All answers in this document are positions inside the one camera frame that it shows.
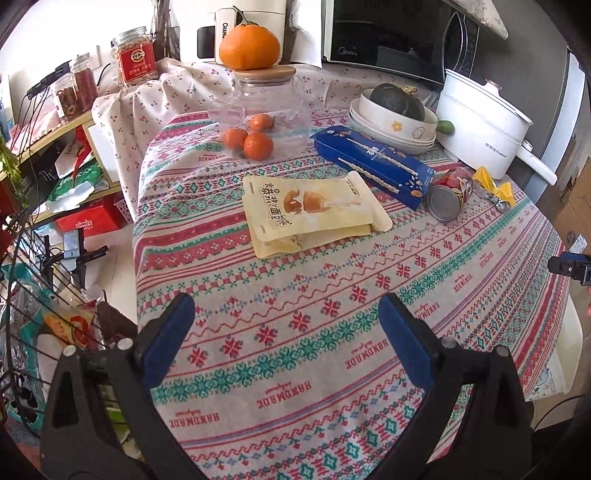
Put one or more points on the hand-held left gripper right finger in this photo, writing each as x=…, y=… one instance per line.
x=406, y=341

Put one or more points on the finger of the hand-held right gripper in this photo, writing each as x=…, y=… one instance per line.
x=570, y=266

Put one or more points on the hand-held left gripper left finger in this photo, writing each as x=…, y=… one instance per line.
x=171, y=332

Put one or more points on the beige snack pouch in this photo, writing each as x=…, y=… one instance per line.
x=314, y=207

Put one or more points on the cardboard box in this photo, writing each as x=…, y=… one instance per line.
x=568, y=207

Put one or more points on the patterned tablecloth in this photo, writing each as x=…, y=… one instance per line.
x=300, y=323

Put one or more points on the yellow wrapper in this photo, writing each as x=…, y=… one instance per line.
x=489, y=182

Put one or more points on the black phone stand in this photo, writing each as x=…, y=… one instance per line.
x=74, y=251

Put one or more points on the red box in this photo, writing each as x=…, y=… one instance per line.
x=87, y=221

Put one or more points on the red drink can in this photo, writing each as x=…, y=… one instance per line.
x=450, y=194

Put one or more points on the white electric pot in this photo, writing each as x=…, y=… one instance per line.
x=480, y=120

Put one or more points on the grey refrigerator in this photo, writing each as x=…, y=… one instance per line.
x=545, y=92

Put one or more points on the green white package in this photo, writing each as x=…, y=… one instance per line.
x=76, y=181

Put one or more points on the blue carton box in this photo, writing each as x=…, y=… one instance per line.
x=369, y=159

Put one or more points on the small green lime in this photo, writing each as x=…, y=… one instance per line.
x=445, y=126

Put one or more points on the white shallow dish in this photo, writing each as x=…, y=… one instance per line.
x=392, y=150

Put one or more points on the small orange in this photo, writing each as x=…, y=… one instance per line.
x=258, y=122
x=258, y=146
x=234, y=137

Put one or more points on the white bowl with flower print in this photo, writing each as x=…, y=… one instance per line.
x=397, y=127

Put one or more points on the stack of white bowls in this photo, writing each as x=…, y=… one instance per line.
x=364, y=129

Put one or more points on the wooden shelf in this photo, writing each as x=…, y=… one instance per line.
x=55, y=134

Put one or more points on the green plant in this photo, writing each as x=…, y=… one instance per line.
x=9, y=166

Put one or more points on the dark green squash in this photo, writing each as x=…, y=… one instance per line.
x=397, y=100

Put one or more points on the floral white cloth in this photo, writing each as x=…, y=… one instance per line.
x=184, y=87

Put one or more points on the spice jar with brown contents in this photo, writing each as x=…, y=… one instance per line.
x=64, y=99

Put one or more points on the glass jar with wooden lid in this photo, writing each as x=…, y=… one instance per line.
x=277, y=92

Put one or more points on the spice jar with red contents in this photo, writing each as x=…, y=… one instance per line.
x=85, y=78

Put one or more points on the floral microwave cover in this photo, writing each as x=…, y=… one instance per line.
x=480, y=14

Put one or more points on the red label glass jar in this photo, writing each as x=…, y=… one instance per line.
x=134, y=57

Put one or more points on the black microwave oven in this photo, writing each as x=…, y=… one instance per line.
x=392, y=37

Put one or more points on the large orange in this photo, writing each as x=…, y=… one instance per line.
x=249, y=46

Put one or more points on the dry dark branches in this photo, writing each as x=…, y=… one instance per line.
x=164, y=27

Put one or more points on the white kitchen appliance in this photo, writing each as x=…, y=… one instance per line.
x=203, y=27

